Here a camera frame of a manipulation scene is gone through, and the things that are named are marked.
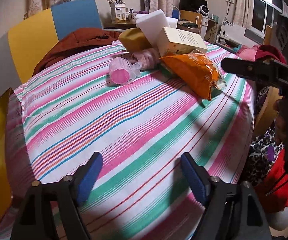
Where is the orange snack bag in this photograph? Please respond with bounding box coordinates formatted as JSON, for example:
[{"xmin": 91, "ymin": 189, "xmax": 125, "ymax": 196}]
[{"xmin": 160, "ymin": 52, "xmax": 226, "ymax": 101}]

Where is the cream printed carton box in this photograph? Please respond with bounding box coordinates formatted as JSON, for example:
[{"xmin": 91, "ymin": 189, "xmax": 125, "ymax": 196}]
[{"xmin": 156, "ymin": 27, "xmax": 208, "ymax": 56}]

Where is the white foam sponge block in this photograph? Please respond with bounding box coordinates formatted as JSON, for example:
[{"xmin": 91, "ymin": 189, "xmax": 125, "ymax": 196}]
[{"xmin": 135, "ymin": 9, "xmax": 170, "ymax": 47}]

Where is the mustard yellow sponge block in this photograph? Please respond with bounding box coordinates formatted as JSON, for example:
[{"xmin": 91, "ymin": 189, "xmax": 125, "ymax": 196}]
[{"xmin": 118, "ymin": 28, "xmax": 152, "ymax": 53}]

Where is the pink hair roller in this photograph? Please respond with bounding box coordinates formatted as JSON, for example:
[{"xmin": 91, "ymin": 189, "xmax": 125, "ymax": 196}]
[{"xmin": 109, "ymin": 57, "xmax": 142, "ymax": 86}]

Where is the pink striped sock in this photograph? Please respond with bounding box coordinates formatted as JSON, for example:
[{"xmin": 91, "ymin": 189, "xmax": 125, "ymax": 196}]
[{"xmin": 132, "ymin": 48, "xmax": 161, "ymax": 71}]

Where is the right side window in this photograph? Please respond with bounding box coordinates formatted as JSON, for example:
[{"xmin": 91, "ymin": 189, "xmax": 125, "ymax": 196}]
[{"xmin": 245, "ymin": 0, "xmax": 283, "ymax": 41}]

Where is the wooden side desk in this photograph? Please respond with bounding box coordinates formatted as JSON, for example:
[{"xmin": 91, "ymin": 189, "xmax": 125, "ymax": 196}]
[{"xmin": 177, "ymin": 9, "xmax": 219, "ymax": 42}]

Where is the striped pink green tablecloth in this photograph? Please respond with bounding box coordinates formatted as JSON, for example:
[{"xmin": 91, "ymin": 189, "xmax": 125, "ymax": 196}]
[{"xmin": 6, "ymin": 42, "xmax": 255, "ymax": 239}]

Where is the grey yellow blue chair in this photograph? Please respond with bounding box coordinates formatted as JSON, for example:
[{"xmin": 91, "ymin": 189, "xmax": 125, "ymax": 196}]
[{"xmin": 0, "ymin": 0, "xmax": 102, "ymax": 96}]

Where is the white box with pens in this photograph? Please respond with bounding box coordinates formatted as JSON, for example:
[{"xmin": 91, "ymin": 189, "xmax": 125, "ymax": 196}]
[{"xmin": 107, "ymin": 0, "xmax": 127, "ymax": 23}]

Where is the dark red jacket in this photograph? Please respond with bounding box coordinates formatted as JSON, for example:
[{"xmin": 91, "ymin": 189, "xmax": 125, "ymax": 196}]
[{"xmin": 32, "ymin": 28, "xmax": 121, "ymax": 76}]

